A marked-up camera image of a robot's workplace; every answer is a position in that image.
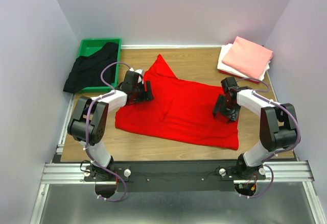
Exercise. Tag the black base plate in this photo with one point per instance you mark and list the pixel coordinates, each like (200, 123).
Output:
(169, 176)

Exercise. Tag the black t shirt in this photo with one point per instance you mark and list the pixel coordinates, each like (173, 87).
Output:
(78, 77)

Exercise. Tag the red folded t shirt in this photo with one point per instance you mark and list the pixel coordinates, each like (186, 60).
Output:
(238, 78)

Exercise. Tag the aluminium frame rail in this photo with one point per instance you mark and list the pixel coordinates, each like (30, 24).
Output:
(283, 171)

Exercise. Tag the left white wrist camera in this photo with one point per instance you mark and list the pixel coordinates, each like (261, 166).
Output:
(139, 75)

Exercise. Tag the green plastic bin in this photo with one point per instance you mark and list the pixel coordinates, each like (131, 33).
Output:
(98, 52)

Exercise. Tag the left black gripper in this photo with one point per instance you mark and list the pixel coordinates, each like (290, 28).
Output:
(146, 94)

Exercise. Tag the red t shirt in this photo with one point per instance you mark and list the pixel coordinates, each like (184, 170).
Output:
(238, 78)
(181, 110)

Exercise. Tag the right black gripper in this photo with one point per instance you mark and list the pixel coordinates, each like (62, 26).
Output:
(227, 109)

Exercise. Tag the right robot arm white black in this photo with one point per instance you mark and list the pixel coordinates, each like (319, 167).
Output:
(279, 130)

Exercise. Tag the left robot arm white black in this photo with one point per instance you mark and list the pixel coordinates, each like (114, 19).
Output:
(88, 120)

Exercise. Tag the pink folded t shirt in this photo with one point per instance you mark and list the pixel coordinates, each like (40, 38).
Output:
(248, 58)

